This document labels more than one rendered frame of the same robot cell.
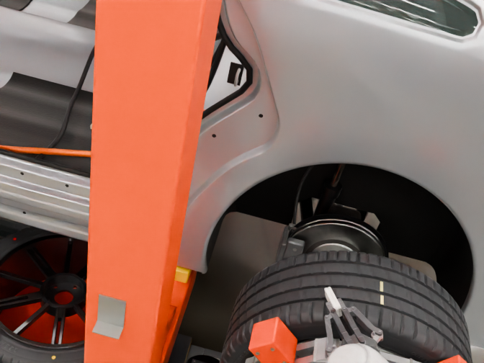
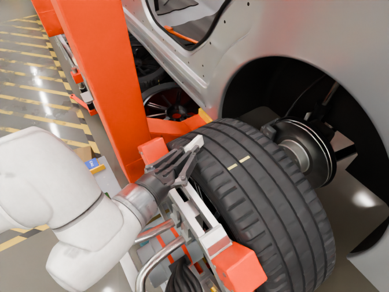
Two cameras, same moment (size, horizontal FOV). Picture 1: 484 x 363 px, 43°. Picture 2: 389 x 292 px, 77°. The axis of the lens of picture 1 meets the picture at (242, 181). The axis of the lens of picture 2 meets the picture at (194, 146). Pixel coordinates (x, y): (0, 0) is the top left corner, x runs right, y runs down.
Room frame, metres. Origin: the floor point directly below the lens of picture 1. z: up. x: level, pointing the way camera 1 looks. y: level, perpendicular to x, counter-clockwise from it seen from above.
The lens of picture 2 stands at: (0.71, -0.61, 1.70)
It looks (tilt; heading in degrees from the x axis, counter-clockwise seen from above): 51 degrees down; 55
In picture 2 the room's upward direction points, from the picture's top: straight up
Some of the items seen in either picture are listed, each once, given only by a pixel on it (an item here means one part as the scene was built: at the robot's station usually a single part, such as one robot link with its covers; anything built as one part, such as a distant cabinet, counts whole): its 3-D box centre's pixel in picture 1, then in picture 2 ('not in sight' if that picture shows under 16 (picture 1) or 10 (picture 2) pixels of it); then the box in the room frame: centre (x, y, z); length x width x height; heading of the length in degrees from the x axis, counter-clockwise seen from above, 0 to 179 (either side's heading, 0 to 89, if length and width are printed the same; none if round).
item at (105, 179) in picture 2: not in sight; (103, 188); (0.68, 0.26, 0.44); 0.43 x 0.17 x 0.03; 88
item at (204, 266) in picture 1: (351, 209); (319, 121); (1.48, -0.35, 1.03); 0.83 x 0.32 x 0.58; 88
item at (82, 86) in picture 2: not in sight; (84, 92); (0.91, 1.35, 0.30); 0.09 x 0.05 x 0.50; 88
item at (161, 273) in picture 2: not in sight; (173, 250); (0.79, -0.38, 0.85); 0.21 x 0.14 x 0.14; 178
